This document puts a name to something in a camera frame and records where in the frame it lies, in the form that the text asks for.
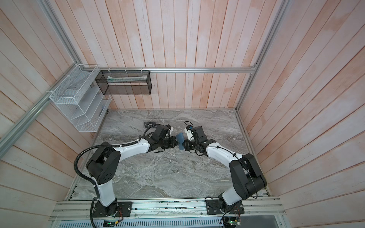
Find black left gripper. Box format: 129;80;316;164
158;136;179;148

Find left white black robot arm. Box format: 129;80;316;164
86;124;178;207

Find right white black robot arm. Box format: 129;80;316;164
181;125;267;208

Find clear acrylic card stand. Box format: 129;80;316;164
144;122;162;129

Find black card in stand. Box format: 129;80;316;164
144;122;156;128

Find white ventilation grille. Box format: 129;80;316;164
56;218;224;228

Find black mesh basket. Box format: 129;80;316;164
96;69;152;96

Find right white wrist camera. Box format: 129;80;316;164
184;128;194;141

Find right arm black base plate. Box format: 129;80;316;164
204;198;245;215

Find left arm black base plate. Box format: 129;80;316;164
92;201;133;218

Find left black corrugated cable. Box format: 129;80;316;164
73;139;140;228

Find white wire mesh shelf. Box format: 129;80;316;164
49;64;111;133

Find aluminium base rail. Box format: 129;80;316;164
49;197;286;221

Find aluminium frame rail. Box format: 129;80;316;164
1;1;282;160

